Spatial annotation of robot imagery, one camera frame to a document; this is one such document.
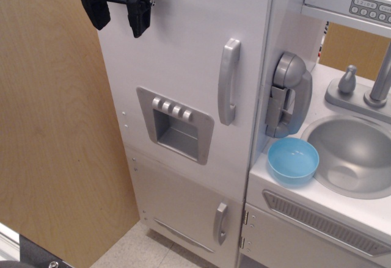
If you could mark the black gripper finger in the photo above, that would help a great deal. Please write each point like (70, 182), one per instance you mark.
(139, 15)
(98, 12)

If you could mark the white toy fridge door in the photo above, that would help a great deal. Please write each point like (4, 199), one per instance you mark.
(179, 57)

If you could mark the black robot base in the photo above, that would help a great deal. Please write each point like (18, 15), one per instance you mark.
(33, 255)

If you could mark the white toy fridge cabinet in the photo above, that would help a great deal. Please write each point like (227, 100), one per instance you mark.
(287, 30)

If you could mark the grey ice dispenser panel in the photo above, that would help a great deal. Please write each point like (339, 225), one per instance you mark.
(176, 126)

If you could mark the plywood board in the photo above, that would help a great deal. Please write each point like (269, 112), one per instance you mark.
(65, 182)

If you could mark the light blue plastic bowl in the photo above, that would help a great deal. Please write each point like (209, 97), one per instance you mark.
(293, 161)

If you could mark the grey lower freezer door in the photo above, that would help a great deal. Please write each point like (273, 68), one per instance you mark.
(183, 210)

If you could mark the grey toy faucet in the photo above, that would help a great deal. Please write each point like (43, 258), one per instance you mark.
(370, 101)

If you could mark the grey toy sink basin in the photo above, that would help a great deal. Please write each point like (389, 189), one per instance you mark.
(354, 156)

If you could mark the white oven door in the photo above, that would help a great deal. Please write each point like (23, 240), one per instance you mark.
(273, 242)

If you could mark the grey oven vent panel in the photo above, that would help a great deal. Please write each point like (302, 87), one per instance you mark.
(326, 225)

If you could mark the grey fridge door handle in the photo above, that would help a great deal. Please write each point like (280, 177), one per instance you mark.
(229, 59)

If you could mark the grey toy wall phone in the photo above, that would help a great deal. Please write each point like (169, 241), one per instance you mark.
(290, 97)

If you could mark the grey freezer door handle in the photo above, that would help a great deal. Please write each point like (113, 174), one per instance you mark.
(218, 232)

